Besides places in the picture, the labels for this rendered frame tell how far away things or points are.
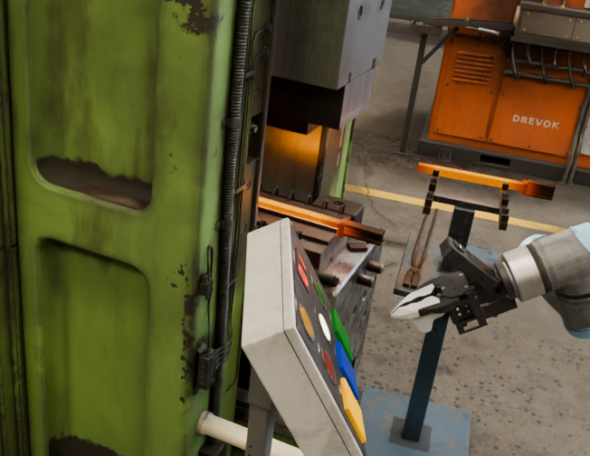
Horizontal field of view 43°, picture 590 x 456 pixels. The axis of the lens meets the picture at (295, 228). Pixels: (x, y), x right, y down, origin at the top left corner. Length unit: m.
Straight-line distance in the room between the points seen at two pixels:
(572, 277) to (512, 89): 3.96
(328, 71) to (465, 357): 1.95
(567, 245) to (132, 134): 0.81
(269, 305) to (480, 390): 2.04
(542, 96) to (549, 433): 2.83
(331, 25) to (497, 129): 3.92
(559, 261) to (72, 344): 1.08
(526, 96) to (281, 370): 4.34
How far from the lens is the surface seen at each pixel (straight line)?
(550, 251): 1.31
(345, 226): 1.74
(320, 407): 1.09
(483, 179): 2.33
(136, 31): 1.41
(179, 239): 1.41
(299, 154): 1.99
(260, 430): 1.32
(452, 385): 3.02
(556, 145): 5.35
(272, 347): 1.02
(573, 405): 3.13
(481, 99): 5.25
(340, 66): 1.46
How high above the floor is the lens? 1.76
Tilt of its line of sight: 26 degrees down
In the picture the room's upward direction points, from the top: 7 degrees clockwise
